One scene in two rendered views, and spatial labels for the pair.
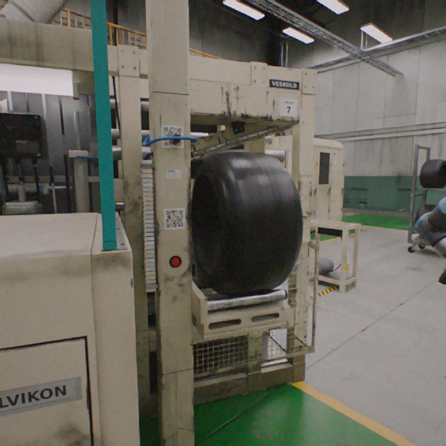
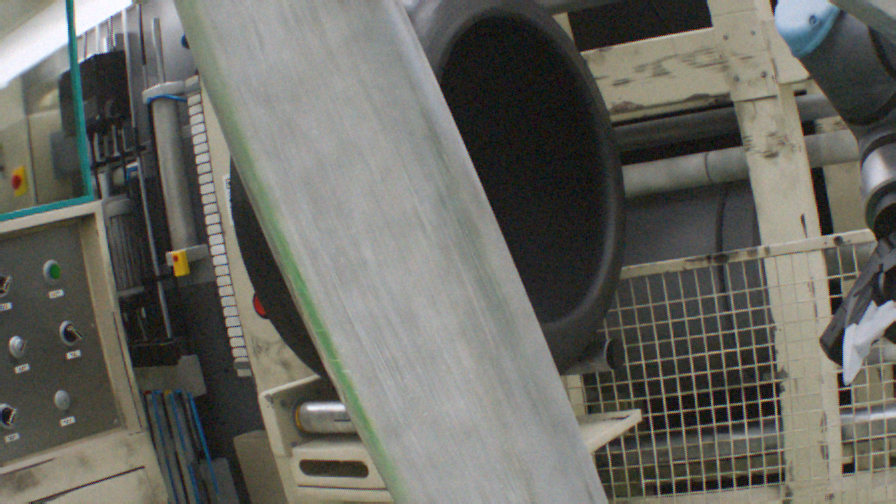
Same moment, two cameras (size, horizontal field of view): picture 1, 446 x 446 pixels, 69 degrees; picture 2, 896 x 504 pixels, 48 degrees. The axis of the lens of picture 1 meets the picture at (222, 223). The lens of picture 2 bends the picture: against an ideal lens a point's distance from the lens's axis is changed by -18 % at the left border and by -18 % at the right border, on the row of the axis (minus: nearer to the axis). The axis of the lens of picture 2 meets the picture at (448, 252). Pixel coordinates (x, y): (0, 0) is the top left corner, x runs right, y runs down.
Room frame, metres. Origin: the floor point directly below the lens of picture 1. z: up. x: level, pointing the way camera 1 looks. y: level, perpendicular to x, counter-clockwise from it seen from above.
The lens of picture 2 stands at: (0.46, -1.40, 1.17)
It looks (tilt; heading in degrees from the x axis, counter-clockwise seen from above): 3 degrees down; 57
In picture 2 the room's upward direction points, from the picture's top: 11 degrees counter-clockwise
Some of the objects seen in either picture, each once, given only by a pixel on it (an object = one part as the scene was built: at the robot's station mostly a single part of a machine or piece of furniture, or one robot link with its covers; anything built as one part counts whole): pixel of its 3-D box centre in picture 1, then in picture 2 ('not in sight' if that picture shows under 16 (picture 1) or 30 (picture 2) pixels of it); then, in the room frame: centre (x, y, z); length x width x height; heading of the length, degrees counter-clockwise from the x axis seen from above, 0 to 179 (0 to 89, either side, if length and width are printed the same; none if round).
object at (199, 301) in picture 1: (190, 292); (361, 395); (1.28, 0.13, 0.90); 0.40 x 0.03 x 0.10; 20
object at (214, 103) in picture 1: (234, 107); not in sight; (1.66, -0.05, 1.71); 0.61 x 0.25 x 0.15; 110
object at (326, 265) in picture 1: (329, 253); not in sight; (4.07, -1.37, 0.40); 0.60 x 0.35 x 0.80; 42
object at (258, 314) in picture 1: (244, 315); (406, 461); (1.20, -0.08, 0.83); 0.36 x 0.09 x 0.06; 110
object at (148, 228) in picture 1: (149, 226); (225, 221); (1.17, 0.27, 1.19); 0.05 x 0.04 x 0.48; 20
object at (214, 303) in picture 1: (245, 299); (398, 415); (1.21, -0.09, 0.90); 0.35 x 0.05 x 0.05; 110
